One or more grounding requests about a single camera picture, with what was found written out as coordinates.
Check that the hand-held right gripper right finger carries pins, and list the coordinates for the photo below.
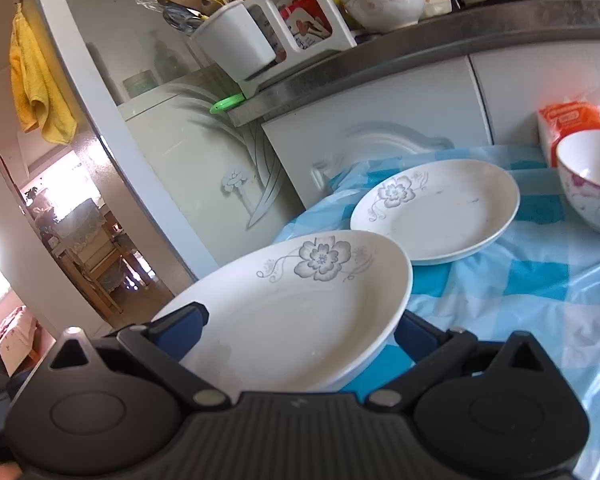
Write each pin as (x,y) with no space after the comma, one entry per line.
(416,336)

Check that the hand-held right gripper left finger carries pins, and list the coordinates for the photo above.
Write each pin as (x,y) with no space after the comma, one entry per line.
(180,331)

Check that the large white grey-flower plate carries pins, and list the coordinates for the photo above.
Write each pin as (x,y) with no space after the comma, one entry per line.
(290,320)

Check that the wooden chair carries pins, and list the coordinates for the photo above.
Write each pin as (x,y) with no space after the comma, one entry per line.
(100,260)

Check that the blue checked plastic tablecloth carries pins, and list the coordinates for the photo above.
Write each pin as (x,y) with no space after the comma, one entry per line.
(530,280)

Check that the small white grey-flower plate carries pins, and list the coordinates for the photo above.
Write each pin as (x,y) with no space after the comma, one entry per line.
(445,210)

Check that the frosted glass sliding door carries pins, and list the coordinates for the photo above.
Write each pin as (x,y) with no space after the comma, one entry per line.
(180,160)

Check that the white pink-flower bowl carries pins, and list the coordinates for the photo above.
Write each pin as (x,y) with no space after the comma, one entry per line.
(590,195)

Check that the green plastic clip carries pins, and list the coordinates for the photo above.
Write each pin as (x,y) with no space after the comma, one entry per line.
(225,104)

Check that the white cabinet door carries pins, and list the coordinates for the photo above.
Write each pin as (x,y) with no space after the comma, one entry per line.
(530,75)
(380,105)

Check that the orange tissue pack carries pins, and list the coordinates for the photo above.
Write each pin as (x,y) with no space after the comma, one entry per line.
(565,117)

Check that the yellow towel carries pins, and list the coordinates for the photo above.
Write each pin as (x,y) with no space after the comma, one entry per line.
(35,90)

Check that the white utensil holder cup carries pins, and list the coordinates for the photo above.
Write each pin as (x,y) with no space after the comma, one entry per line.
(235,45)

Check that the stainless steel kitchen counter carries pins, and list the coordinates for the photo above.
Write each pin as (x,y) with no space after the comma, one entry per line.
(430,35)

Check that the metal utensil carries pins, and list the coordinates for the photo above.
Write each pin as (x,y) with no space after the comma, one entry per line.
(180,17)

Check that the white floral bowl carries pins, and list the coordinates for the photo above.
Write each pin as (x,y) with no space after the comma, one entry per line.
(385,10)

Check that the red and white packet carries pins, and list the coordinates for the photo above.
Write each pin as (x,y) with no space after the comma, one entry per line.
(305,25)

